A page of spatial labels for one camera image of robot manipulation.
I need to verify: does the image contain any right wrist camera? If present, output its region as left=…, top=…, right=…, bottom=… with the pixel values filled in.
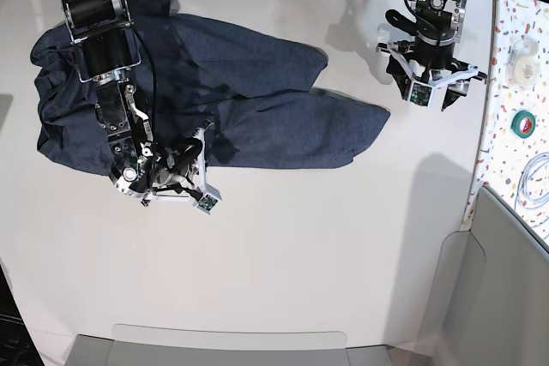
left=194, top=193, right=221, bottom=215

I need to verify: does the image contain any grey bin right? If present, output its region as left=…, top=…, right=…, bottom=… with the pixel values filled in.
left=423, top=187, right=548, bottom=365

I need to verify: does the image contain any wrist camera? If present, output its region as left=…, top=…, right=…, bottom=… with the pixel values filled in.
left=408, top=81, right=433, bottom=107
left=194, top=193, right=221, bottom=215

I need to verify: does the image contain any grey tray bottom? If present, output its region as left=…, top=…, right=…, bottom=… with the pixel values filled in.
left=65, top=324, right=410, bottom=365

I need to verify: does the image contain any clear tape roll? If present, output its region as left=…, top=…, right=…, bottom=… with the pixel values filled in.
left=506, top=37, right=540, bottom=90

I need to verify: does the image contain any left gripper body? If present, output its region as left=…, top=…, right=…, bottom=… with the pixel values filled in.
left=377, top=39, right=487, bottom=110

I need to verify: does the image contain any confetti patterned side cloth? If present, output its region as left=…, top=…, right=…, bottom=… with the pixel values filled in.
left=462, top=0, right=548, bottom=241

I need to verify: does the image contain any navy blue t-shirt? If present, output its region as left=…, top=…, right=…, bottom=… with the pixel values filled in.
left=30, top=0, right=390, bottom=175

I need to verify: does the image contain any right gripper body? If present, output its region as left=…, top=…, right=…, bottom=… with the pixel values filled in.
left=141, top=121, right=222, bottom=207

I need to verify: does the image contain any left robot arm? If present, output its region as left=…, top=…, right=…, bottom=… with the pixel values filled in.
left=377, top=0, right=487, bottom=110

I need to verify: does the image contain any green tape roll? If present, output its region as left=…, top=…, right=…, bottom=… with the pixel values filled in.
left=511, top=110, right=536, bottom=140

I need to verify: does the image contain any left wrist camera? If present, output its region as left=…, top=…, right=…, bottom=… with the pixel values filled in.
left=408, top=81, right=433, bottom=107

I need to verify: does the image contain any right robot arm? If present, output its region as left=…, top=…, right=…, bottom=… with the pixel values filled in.
left=61, top=0, right=221, bottom=213

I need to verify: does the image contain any white coiled cable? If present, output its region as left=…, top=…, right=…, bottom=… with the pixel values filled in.
left=512, top=152, right=549, bottom=215

